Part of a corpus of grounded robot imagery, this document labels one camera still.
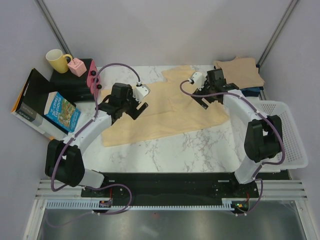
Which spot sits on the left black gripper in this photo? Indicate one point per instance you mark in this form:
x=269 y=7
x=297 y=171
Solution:
x=134 y=113

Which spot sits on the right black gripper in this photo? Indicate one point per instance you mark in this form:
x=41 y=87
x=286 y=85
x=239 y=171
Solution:
x=198 y=99

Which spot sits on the cream yellow t shirt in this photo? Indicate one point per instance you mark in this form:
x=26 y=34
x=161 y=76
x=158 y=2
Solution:
x=169 y=112

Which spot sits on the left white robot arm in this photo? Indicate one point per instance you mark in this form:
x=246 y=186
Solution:
x=64 y=158

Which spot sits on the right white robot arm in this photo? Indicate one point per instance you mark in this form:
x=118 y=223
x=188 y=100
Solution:
x=264 y=136

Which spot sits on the folded tan t shirt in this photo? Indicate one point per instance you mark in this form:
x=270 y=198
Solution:
x=241 y=71

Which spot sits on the black and pink box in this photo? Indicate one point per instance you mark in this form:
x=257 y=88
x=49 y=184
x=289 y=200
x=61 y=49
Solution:
x=76 y=88

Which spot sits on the pink cube block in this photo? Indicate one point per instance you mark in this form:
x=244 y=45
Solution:
x=77 y=67

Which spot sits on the blue paperback book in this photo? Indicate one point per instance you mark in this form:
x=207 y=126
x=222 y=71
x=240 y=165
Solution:
x=61 y=111

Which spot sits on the yellow mug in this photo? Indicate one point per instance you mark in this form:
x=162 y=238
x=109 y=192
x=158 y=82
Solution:
x=58 y=60

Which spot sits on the white plastic basket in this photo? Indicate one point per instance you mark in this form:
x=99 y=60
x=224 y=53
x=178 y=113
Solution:
x=295 y=154

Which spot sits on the black orange file folder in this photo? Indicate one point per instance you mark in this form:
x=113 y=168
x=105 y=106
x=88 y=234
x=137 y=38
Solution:
x=31 y=103

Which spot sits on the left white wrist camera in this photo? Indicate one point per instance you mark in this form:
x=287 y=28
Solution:
x=140 y=92

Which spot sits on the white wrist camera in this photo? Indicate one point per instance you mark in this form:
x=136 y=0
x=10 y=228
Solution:
x=140 y=92
x=198 y=79

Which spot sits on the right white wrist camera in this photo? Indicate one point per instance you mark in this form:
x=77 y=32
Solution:
x=198 y=79

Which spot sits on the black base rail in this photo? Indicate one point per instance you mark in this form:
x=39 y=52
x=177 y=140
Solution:
x=172 y=188

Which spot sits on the left aluminium frame post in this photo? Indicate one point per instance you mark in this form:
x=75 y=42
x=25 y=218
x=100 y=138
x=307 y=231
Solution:
x=53 y=25

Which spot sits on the aluminium frame post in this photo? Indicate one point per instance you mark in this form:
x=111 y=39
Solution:
x=278 y=30
x=53 y=25

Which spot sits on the right aluminium frame post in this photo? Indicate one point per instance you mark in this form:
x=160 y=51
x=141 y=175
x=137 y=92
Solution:
x=278 y=30

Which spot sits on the white cable duct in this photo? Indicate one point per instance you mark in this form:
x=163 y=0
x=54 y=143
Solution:
x=101 y=205

